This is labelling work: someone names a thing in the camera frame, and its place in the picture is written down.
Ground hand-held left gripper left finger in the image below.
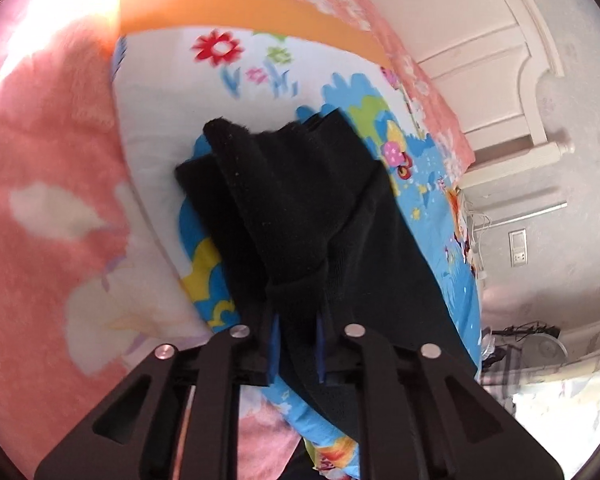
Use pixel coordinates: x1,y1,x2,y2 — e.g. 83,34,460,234
34,310,281,480

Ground pink fleece blanket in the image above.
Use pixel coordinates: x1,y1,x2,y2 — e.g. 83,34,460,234
0,0,476,480

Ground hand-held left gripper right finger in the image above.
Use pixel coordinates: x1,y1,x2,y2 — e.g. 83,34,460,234
315,311,566,480

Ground black pants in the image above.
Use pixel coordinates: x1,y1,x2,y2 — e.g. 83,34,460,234
174,109,479,443

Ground metal fan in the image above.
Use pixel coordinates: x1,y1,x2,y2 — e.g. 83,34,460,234
485,324,569,372

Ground cartoon printed bedsheet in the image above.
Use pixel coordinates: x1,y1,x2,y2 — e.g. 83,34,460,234
111,0,486,480

